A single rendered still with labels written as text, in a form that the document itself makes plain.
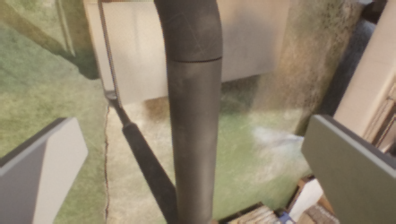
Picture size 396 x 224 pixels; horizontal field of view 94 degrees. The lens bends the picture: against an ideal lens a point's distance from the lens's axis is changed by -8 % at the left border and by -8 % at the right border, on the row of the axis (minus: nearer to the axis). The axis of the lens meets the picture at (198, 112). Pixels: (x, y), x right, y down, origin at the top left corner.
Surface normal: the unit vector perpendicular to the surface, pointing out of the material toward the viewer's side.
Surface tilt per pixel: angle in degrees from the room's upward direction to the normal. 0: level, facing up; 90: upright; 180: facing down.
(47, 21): 0
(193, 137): 32
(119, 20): 0
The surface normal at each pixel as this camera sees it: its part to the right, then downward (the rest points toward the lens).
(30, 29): 0.52, 0.43
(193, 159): -0.01, 0.50
